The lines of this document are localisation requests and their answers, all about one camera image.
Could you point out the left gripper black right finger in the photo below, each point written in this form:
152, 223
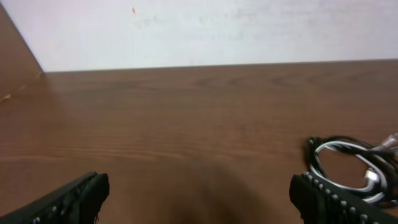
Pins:
320, 202

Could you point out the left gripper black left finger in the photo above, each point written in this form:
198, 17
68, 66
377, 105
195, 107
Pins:
78, 202

